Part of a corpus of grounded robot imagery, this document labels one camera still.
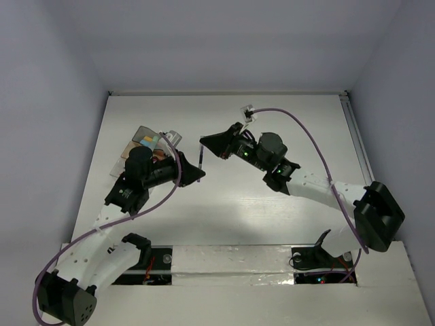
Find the purple ink pen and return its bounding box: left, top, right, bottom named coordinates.
left=198, top=144, right=204, bottom=170

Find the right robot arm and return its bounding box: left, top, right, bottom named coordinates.
left=200, top=122, right=405, bottom=266

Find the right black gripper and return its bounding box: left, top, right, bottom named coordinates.
left=200, top=123, right=269, bottom=173

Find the orange translucent container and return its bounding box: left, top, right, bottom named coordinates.
left=121, top=142, right=168, bottom=164

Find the clear plastic container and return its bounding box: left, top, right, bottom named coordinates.
left=109, top=158, right=125, bottom=178

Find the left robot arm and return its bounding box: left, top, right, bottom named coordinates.
left=32, top=146, right=206, bottom=325

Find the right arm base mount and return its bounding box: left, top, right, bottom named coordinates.
left=288, top=230, right=357, bottom=285

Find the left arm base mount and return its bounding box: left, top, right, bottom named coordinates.
left=112, top=233, right=173, bottom=286

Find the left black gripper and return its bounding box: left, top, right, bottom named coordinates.
left=142, top=148, right=204, bottom=188

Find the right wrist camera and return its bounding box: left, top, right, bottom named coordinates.
left=240, top=105, right=257, bottom=130

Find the grey translucent container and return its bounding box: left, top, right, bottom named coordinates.
left=132, top=126, right=160, bottom=151

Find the light blue marker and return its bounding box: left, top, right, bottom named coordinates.
left=140, top=136, right=153, bottom=145

